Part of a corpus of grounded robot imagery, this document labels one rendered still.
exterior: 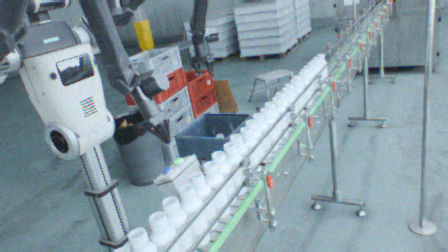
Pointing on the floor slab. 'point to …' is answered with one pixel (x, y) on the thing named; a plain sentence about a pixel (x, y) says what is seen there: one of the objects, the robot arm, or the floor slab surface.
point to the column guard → (144, 35)
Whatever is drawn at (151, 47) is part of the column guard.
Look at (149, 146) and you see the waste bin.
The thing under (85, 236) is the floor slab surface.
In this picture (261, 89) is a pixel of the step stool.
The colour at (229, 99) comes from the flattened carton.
